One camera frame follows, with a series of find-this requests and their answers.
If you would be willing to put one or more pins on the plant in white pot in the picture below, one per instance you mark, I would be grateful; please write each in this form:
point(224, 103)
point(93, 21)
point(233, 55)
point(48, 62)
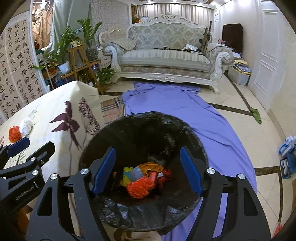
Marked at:
point(57, 57)

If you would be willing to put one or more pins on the toy rifle on sofa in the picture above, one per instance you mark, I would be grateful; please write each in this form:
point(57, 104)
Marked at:
point(206, 38)

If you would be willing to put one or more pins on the white panelled door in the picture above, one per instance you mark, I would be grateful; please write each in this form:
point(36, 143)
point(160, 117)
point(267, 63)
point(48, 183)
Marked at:
point(269, 66)

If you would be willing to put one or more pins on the red plastic bag ball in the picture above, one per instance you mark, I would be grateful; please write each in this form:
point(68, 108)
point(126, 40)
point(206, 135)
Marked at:
point(14, 134)

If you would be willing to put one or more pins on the small floor plant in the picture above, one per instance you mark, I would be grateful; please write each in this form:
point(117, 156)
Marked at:
point(104, 76)

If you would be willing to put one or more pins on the wooden plant stand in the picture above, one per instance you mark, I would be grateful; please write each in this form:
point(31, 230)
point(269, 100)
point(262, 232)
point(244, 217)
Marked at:
point(86, 64)

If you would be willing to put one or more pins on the teal and white tube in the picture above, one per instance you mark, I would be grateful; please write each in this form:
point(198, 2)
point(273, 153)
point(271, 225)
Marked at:
point(135, 174)

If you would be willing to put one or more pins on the plaid cloth on floor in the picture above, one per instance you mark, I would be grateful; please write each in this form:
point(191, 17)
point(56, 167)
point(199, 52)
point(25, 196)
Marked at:
point(113, 109)

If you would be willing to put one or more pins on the dark red fabric knot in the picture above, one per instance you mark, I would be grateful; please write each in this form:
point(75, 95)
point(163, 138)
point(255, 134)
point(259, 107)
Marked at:
point(163, 177)

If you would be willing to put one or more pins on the purple floor cloth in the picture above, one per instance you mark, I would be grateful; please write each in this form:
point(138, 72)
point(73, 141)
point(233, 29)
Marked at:
point(223, 147)

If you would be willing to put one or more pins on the floral table cloth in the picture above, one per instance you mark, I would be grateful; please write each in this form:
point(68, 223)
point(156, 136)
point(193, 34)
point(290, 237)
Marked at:
point(69, 117)

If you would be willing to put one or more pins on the white window curtain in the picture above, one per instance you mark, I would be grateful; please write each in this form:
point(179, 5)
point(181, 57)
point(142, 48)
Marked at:
point(197, 14)

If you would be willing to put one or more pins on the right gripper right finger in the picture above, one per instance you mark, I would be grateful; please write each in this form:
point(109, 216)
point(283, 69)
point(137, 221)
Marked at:
point(244, 217)

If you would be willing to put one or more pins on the ornate grey sofa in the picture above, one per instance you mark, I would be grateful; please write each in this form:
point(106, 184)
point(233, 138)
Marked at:
point(166, 48)

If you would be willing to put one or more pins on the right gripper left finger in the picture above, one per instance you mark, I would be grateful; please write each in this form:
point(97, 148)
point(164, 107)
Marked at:
point(51, 218)

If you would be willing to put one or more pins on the blue white shoes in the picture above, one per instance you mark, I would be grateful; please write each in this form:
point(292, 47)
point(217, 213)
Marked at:
point(287, 153)

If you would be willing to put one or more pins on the orange wrapper in bin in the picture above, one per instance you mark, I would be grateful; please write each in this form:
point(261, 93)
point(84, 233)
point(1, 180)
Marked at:
point(150, 166)

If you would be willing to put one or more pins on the tall green plant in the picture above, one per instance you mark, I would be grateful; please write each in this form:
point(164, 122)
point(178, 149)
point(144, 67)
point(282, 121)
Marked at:
point(89, 36)

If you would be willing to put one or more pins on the box of books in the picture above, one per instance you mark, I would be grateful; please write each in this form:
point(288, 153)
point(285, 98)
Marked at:
point(240, 72)

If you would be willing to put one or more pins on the white crumpled plastic bag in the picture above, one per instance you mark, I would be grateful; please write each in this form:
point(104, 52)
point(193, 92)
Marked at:
point(27, 128)

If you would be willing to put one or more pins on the red bottle black cap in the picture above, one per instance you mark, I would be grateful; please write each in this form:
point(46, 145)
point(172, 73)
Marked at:
point(153, 176)

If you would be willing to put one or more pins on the calligraphy folding screen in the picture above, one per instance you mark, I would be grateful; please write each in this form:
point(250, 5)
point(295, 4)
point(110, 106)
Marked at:
point(21, 84)

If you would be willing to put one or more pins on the black bag trash bin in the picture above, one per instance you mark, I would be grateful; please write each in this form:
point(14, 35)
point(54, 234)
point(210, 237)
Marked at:
point(138, 139)

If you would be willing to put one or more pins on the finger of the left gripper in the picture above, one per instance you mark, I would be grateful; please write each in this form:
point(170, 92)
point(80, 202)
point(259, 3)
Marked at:
point(18, 147)
point(43, 154)

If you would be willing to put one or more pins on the orange-red net ball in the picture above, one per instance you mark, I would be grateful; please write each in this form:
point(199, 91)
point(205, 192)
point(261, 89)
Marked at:
point(140, 188)

